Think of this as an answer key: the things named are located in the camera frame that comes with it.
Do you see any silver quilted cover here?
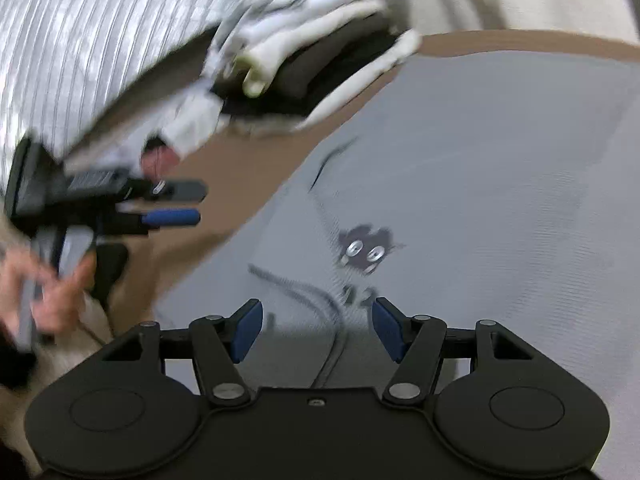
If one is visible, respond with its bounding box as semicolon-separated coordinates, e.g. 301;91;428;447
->
0;0;261;191

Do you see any white printed shirt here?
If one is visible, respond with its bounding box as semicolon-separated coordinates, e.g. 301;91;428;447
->
150;82;226;158

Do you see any dark brown folded garment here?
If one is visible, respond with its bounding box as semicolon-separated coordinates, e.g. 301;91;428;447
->
270;25;401;111

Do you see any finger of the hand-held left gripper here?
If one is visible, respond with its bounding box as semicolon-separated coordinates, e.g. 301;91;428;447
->
117;208;202;231
127;179;208;204

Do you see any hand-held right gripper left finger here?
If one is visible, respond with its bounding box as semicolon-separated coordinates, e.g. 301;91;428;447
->
102;299;264;407

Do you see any pale grey folded shirt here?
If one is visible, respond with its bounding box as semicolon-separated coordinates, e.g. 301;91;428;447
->
210;0;386;81

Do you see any black folded garment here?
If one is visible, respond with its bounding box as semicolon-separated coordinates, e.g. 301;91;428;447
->
215;80;311;118

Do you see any person's left hand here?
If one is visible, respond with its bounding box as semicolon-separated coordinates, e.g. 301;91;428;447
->
0;247;98;336

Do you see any cream folded garment yellow trim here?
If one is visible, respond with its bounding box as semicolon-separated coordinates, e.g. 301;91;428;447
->
240;2;391;98

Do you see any red suitcase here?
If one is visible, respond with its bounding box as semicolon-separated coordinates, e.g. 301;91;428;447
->
140;147;181;176

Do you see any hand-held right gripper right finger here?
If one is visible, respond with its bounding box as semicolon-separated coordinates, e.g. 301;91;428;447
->
372;297;536;407

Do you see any grey shirt with dark print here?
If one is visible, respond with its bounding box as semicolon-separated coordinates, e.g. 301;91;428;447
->
155;52;640;480

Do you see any beige frame rail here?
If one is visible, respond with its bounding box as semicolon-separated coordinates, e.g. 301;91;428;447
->
60;30;221;166

